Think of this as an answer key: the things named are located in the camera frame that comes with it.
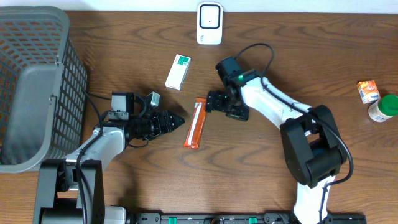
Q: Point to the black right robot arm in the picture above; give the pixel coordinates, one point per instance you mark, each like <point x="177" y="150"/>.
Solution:
<point x="314" y="151"/>

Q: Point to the white Panadol medicine box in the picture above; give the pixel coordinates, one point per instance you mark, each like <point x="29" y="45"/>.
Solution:
<point x="178" y="72"/>

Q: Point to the grey plastic basket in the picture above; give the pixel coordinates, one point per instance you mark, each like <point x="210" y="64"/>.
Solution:
<point x="42" y="88"/>

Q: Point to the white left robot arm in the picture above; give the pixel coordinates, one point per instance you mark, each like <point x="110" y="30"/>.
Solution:
<point x="71" y="190"/>

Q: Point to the green lid jar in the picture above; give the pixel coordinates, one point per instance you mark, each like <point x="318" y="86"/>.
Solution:
<point x="383" y="109"/>

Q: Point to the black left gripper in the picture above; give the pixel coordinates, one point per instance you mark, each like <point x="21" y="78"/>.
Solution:
<point x="164" y="124"/>

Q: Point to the orange snack packet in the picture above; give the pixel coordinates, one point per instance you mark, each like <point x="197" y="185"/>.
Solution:
<point x="199" y="116"/>

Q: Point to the white barcode scanner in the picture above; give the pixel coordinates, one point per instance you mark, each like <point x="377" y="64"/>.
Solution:
<point x="209" y="23"/>

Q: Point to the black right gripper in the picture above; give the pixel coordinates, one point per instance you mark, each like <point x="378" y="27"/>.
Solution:
<point x="214" y="102"/>

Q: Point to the orange Kleenex tissue pack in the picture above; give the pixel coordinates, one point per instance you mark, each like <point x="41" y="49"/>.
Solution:
<point x="368" y="91"/>

